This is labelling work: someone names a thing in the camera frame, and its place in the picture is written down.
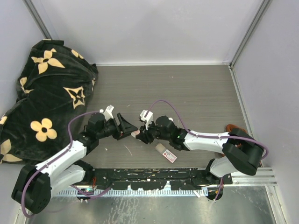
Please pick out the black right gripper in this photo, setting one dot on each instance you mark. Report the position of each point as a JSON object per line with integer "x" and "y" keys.
{"x": 144, "y": 135}

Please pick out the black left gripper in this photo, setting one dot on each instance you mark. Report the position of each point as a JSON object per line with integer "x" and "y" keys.
{"x": 127, "y": 127}

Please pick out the red white staple box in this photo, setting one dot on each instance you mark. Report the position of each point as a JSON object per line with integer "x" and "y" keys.
{"x": 165, "y": 152}

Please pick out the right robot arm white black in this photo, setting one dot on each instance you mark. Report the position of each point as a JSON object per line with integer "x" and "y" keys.
{"x": 241, "y": 152}

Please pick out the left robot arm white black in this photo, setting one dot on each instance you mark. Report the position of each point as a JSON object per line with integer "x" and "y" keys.
{"x": 37, "y": 184}

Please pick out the brown cloth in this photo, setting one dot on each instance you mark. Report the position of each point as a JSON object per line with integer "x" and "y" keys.
{"x": 230, "y": 127}

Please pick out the black floral blanket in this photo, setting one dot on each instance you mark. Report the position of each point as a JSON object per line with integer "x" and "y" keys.
{"x": 54, "y": 87}

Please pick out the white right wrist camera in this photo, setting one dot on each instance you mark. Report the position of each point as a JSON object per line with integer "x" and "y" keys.
{"x": 146, "y": 117}

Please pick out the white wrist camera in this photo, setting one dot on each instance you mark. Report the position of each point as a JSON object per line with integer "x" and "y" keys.
{"x": 108, "y": 112}
{"x": 146, "y": 117}

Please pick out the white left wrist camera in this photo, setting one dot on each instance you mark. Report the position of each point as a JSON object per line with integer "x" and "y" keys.
{"x": 108, "y": 112}

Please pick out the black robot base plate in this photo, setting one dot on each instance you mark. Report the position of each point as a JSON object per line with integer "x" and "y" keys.
{"x": 148, "y": 178}

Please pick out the white slotted cable duct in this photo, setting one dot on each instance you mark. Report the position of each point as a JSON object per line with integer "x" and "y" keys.
{"x": 140, "y": 193}

